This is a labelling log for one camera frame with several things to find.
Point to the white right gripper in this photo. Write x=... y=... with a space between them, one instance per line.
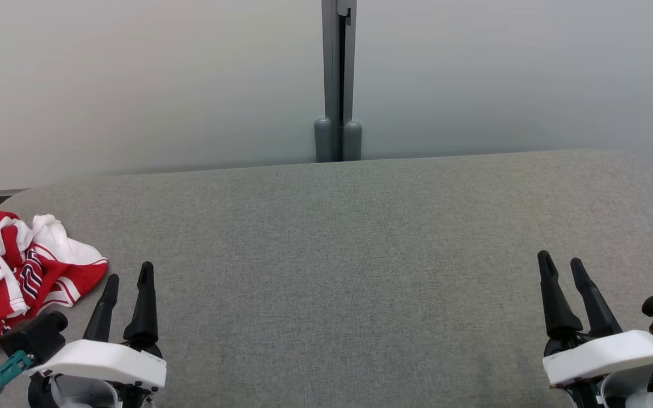
x=615 y=351

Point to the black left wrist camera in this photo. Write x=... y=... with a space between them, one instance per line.
x=34 y=337

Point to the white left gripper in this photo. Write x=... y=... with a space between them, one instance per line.
x=100 y=360

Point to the grey partition post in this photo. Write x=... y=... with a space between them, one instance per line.
x=332 y=85

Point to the red jersey with white sleeves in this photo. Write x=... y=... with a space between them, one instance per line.
x=71 y=249

